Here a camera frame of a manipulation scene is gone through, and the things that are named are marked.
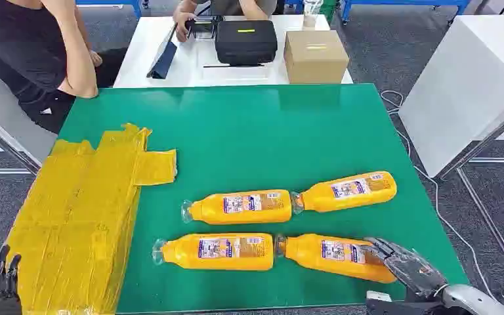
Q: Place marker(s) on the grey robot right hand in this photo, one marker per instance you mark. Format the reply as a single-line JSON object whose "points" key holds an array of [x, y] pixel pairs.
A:
{"points": [[413, 271]]}

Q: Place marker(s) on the person's right hand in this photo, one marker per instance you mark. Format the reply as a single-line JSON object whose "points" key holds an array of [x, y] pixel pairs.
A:
{"points": [[183, 24]]}

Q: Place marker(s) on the person's left hand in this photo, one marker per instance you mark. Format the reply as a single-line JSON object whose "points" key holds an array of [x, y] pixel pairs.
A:
{"points": [[96, 58]]}

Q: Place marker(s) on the orange drink bottle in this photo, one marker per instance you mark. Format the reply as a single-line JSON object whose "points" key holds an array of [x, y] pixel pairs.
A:
{"points": [[304, 254], [178, 255], [208, 211], [317, 200]]}

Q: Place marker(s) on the black handheld controller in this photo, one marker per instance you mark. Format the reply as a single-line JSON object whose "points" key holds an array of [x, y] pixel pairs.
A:
{"points": [[204, 26]]}

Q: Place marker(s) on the white table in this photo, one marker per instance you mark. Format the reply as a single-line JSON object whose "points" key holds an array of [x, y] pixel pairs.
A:
{"points": [[191, 65]]}

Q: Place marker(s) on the person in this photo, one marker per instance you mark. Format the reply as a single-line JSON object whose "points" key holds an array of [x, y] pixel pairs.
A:
{"points": [[234, 6], [17, 43]]}

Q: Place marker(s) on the black zipped case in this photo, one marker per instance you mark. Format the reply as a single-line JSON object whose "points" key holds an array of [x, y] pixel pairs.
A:
{"points": [[245, 45]]}

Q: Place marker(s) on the grey board panel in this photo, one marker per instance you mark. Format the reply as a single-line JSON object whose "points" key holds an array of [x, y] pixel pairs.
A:
{"points": [[13, 126]]}

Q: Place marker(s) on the yellow plastic sheet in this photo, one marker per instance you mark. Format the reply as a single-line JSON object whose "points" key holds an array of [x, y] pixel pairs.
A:
{"points": [[73, 217]]}

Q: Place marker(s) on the clear plastic cup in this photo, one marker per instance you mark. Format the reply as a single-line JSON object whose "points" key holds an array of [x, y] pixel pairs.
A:
{"points": [[310, 17]]}

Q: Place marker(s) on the cardboard box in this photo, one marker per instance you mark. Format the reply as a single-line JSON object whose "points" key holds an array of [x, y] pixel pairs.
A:
{"points": [[315, 61]]}

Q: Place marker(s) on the green table mat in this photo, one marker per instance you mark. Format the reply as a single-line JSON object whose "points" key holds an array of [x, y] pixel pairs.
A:
{"points": [[256, 143]]}

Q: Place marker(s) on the green plastic crate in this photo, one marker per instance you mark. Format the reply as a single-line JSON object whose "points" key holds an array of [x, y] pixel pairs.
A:
{"points": [[329, 8]]}

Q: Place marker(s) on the white board panel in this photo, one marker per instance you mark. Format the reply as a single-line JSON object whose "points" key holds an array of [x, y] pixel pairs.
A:
{"points": [[460, 87]]}

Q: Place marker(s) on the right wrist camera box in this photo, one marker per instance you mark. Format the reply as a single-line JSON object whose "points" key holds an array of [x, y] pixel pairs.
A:
{"points": [[380, 300]]}

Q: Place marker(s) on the blue table frame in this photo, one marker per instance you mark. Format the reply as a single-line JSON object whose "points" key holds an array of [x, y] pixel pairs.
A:
{"points": [[408, 2], [108, 2]]}

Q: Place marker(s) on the metal frame bars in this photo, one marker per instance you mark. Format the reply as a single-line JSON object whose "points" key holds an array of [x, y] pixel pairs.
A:
{"points": [[8, 143], [487, 139]]}

